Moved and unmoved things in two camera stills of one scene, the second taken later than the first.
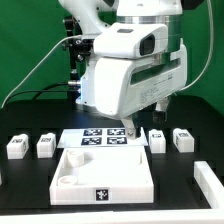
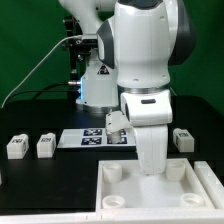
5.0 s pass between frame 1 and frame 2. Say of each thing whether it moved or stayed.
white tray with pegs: moved
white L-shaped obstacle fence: stayed
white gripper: moved
